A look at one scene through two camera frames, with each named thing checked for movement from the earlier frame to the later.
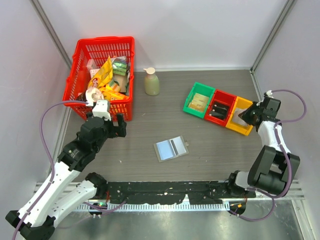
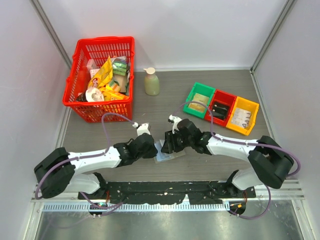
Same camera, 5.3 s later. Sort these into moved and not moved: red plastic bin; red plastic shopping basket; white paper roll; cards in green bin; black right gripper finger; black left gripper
Moved: black right gripper finger; black left gripper
Not moved: cards in green bin; red plastic bin; white paper roll; red plastic shopping basket
